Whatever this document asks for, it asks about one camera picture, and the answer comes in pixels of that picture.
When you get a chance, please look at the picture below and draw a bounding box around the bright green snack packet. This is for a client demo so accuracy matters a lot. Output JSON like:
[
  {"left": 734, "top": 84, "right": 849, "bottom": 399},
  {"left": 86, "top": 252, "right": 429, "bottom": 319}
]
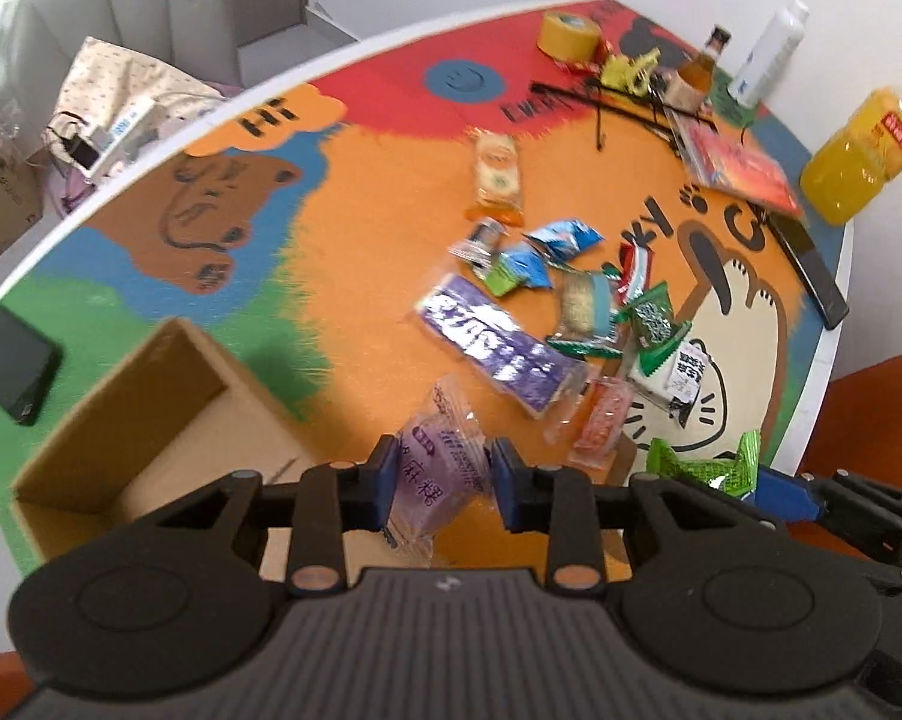
[{"left": 646, "top": 431, "right": 762, "bottom": 500}]

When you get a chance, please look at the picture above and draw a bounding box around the purple translucent snack packet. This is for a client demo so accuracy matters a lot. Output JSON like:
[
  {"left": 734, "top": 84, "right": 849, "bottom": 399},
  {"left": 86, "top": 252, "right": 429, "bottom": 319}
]
[{"left": 386, "top": 376, "right": 492, "bottom": 566}]

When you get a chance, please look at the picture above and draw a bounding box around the teal beige snack packet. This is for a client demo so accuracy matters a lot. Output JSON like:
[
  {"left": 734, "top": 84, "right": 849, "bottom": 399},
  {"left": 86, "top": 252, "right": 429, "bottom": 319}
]
[{"left": 545, "top": 268, "right": 623, "bottom": 359}]

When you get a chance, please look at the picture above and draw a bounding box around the clear dark cookie packet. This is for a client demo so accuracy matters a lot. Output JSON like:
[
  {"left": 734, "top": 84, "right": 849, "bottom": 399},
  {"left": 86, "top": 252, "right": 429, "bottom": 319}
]
[{"left": 449, "top": 218, "right": 506, "bottom": 271}]

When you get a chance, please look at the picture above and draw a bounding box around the blue green snack packet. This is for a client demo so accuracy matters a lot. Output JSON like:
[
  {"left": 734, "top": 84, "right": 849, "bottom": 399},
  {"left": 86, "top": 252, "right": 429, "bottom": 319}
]
[{"left": 482, "top": 242, "right": 552, "bottom": 298}]

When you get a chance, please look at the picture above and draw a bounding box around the orange chair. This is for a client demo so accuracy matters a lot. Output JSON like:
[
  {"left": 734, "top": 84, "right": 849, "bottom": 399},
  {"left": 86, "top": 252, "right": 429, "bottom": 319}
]
[{"left": 787, "top": 349, "right": 902, "bottom": 542}]

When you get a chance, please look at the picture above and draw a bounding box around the pink translucent snack packet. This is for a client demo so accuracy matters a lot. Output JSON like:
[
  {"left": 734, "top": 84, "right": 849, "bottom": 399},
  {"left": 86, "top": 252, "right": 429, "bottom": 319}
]
[{"left": 544, "top": 376, "right": 633, "bottom": 473}]

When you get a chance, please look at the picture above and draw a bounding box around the white black snack packet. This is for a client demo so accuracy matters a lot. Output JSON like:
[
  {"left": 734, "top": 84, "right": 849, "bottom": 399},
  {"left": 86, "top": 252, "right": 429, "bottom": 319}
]
[{"left": 627, "top": 340, "right": 711, "bottom": 426}]

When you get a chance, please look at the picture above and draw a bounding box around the dark green snack packet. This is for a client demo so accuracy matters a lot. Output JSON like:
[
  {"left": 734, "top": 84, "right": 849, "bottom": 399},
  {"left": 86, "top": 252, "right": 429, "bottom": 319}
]
[{"left": 625, "top": 281, "right": 691, "bottom": 377}]

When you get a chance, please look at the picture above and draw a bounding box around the large purple snack bar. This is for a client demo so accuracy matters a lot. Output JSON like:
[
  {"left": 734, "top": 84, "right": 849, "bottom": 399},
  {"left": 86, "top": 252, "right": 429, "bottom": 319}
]
[{"left": 414, "top": 275, "right": 590, "bottom": 418}]

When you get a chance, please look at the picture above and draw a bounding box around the black phone near juice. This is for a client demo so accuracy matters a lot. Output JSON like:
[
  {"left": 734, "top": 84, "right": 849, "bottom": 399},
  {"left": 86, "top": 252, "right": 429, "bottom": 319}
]
[{"left": 766, "top": 213, "right": 849, "bottom": 330}]

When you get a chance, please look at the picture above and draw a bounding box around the red white striped snack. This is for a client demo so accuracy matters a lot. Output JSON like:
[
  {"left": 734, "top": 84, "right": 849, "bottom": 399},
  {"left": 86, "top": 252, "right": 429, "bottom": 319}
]
[{"left": 617, "top": 241, "right": 653, "bottom": 305}]

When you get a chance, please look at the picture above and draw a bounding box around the blue crinkled snack packet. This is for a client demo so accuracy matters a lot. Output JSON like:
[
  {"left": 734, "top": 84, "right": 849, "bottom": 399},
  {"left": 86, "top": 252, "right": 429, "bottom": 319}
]
[{"left": 524, "top": 218, "right": 604, "bottom": 263}]

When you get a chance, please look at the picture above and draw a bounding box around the colourful cartoon table mat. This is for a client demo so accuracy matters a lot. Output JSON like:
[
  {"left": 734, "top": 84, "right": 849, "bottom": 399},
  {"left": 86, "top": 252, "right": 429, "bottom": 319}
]
[{"left": 0, "top": 10, "right": 830, "bottom": 572}]

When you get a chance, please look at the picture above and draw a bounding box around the orange cracker packet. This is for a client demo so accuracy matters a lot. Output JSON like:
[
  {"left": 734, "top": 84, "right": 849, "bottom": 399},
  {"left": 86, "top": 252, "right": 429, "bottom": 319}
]
[{"left": 465, "top": 128, "right": 524, "bottom": 227}]

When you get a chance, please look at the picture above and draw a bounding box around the orange juice bottle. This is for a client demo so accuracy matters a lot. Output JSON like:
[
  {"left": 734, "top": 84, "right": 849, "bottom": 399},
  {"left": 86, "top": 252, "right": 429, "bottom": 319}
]
[{"left": 799, "top": 86, "right": 902, "bottom": 226}]

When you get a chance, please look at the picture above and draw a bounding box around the red booklet in bag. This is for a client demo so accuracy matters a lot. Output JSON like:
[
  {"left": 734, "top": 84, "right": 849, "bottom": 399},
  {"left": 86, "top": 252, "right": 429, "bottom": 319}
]
[{"left": 669, "top": 112, "right": 802, "bottom": 218}]

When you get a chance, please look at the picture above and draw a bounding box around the black phone on green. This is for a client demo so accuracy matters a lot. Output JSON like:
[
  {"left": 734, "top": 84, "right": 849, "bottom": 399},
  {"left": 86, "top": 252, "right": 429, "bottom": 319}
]
[{"left": 0, "top": 304, "right": 62, "bottom": 426}]

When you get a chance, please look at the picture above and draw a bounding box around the small amber glass bottle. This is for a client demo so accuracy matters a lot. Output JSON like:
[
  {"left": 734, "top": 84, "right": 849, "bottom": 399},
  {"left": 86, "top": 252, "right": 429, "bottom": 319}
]
[{"left": 663, "top": 26, "right": 730, "bottom": 114}]

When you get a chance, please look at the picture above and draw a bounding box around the white power strip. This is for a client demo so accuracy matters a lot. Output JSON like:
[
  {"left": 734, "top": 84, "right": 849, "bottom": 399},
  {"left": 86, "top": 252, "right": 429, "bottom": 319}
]
[{"left": 72, "top": 96, "right": 163, "bottom": 185}]

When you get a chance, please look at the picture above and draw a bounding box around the yellow wrapped candy pile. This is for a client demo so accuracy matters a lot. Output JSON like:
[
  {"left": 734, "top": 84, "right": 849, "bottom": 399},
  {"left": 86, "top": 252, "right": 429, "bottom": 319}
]
[{"left": 599, "top": 47, "right": 661, "bottom": 98}]

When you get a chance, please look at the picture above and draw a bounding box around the white spray bottle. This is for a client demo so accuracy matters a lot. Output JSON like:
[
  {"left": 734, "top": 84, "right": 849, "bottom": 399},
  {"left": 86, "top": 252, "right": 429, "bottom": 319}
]
[{"left": 727, "top": 0, "right": 810, "bottom": 109}]

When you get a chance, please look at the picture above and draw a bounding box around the yellow tape roll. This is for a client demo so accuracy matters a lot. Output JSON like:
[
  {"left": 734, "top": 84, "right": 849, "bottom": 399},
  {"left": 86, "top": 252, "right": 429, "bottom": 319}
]
[{"left": 536, "top": 10, "right": 602, "bottom": 64}]

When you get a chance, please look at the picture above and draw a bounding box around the dotted beige cushion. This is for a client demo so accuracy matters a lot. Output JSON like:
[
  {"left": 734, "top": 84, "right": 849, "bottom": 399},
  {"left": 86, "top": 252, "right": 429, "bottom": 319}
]
[{"left": 44, "top": 36, "right": 230, "bottom": 188}]

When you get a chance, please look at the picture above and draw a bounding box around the grey armchair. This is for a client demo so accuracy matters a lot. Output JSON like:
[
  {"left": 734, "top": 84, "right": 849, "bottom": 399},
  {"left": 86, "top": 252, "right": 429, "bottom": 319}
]
[{"left": 0, "top": 0, "right": 243, "bottom": 122}]

